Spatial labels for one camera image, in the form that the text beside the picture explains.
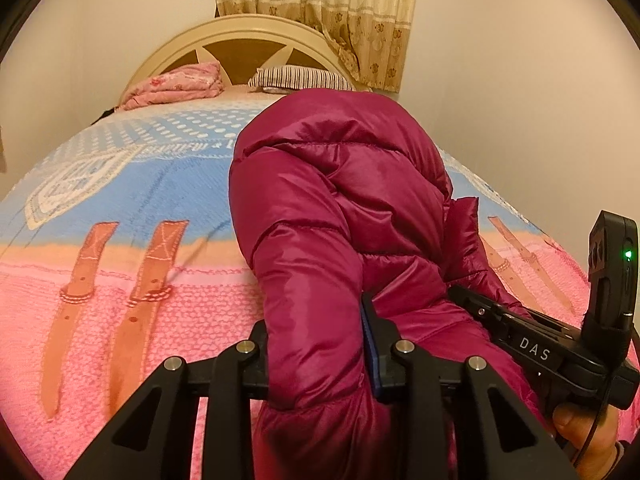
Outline striped pillow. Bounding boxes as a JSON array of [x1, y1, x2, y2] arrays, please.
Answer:
[[247, 65, 356, 93]]

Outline person's right hand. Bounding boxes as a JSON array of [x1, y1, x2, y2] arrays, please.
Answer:
[[551, 401, 624, 480]]

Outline cream wooden headboard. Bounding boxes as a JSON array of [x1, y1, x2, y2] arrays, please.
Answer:
[[127, 14, 367, 91]]

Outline beige window curtain centre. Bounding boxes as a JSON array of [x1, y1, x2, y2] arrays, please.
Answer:
[[216, 0, 416, 93]]

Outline folded pink blanket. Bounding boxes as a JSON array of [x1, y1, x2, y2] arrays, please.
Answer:
[[116, 60, 224, 112]]

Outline pink and blue bedspread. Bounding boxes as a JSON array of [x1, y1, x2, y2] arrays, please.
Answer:
[[1, 90, 589, 479]]

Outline magenta puffer down jacket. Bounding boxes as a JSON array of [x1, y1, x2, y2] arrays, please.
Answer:
[[230, 89, 542, 479]]

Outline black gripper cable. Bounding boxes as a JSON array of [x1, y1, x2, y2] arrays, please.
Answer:
[[569, 311, 640, 468]]

